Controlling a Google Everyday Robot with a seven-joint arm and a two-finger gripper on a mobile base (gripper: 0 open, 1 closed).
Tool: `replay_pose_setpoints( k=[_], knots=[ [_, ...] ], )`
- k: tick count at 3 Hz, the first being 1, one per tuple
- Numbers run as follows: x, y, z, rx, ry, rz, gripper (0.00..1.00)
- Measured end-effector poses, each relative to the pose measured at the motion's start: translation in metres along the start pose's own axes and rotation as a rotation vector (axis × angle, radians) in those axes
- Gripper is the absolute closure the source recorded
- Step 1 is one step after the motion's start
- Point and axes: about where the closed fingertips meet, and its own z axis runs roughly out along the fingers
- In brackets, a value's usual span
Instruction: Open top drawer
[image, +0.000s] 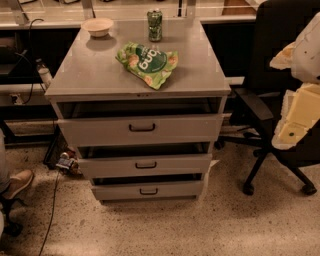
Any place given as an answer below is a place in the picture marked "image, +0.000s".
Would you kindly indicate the green soda can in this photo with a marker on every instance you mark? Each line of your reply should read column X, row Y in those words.
column 154, row 18

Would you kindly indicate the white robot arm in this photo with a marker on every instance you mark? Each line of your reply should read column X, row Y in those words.
column 306, row 55

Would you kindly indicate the clear plastic bottle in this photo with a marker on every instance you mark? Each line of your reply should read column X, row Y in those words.
column 44, row 72

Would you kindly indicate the small items on floor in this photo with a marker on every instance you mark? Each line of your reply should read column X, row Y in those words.
column 68, row 163

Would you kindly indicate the beige bowl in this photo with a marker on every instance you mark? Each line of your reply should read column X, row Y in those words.
column 97, row 27

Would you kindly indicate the grey bottom drawer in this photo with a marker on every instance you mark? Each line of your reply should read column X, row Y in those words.
column 148, row 187

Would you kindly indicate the grey top drawer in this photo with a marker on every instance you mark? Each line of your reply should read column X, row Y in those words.
column 140, row 122

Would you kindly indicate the grey middle drawer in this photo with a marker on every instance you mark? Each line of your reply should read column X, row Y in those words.
column 145, row 160

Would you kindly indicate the tan shoe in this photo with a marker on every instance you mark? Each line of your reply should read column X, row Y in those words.
column 17, row 184

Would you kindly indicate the black office chair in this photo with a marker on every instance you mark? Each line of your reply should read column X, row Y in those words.
column 279, row 98

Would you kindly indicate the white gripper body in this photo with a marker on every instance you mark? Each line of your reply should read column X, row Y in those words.
column 307, row 55

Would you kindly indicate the white wall outlet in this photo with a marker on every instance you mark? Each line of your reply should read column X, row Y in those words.
column 15, row 99

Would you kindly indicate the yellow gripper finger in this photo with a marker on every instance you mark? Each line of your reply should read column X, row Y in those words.
column 300, row 111

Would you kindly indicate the grey drawer cabinet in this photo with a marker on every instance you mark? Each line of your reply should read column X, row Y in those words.
column 90, row 71

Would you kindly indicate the green snack bag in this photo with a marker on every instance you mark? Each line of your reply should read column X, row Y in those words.
column 153, row 66

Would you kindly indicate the grey drawer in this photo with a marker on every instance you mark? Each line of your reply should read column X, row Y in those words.
column 148, row 187
column 140, row 122
column 145, row 160

